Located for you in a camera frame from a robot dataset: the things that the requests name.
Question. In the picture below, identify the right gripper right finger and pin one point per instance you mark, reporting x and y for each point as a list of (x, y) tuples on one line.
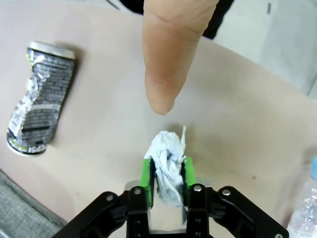
[(190, 178)]

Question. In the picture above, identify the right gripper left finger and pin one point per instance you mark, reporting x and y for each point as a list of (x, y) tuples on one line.
[(146, 181)]

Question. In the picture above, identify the white tissue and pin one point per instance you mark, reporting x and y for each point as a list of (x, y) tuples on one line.
[(167, 158)]

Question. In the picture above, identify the clear plastic bottle pink label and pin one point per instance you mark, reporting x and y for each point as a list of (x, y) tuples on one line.
[(305, 203)]

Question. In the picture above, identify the person's left hand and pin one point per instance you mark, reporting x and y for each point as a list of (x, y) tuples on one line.
[(171, 49)]

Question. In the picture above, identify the grey woven fabric basket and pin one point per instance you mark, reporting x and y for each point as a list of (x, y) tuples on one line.
[(17, 208)]

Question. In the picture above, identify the crushed black drink can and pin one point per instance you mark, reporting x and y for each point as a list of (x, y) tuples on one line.
[(44, 96)]

